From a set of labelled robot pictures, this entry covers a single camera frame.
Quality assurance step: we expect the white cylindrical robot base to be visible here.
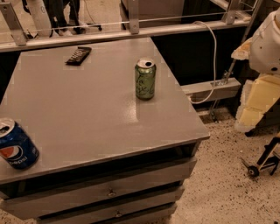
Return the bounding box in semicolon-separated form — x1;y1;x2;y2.
26;0;52;38

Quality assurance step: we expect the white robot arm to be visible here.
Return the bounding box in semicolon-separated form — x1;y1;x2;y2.
249;8;280;74

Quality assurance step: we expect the green soda can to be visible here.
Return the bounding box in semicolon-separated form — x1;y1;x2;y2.
135;58;157;100

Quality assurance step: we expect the blue Pepsi can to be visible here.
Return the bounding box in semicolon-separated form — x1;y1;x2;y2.
0;117;39;170

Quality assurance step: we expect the grey drawer cabinet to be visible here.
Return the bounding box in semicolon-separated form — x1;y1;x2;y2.
0;37;211;224

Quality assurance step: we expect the dark chocolate bar wrapper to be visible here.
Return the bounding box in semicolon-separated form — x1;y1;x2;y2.
66;46;92;66

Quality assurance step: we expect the black office chair base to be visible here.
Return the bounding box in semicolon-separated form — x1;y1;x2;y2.
67;19;102;34

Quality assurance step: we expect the middle grey drawer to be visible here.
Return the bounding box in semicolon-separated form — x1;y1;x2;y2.
39;183;184;224

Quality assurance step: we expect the grey drawer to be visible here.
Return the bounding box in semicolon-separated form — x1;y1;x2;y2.
1;157;196;220
39;183;184;224
99;202;178;224

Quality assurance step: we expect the bottom grey drawer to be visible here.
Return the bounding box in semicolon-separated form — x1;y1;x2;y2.
99;202;178;224

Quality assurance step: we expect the black wheeled cart base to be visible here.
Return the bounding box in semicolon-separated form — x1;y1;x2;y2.
241;136;280;178

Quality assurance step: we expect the top grey drawer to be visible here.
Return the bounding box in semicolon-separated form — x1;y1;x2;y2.
1;157;196;220

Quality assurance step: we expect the white cable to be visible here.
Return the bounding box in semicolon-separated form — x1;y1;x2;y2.
188;20;219;105

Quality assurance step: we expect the metal rail frame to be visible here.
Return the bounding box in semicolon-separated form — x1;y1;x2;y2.
0;0;263;103

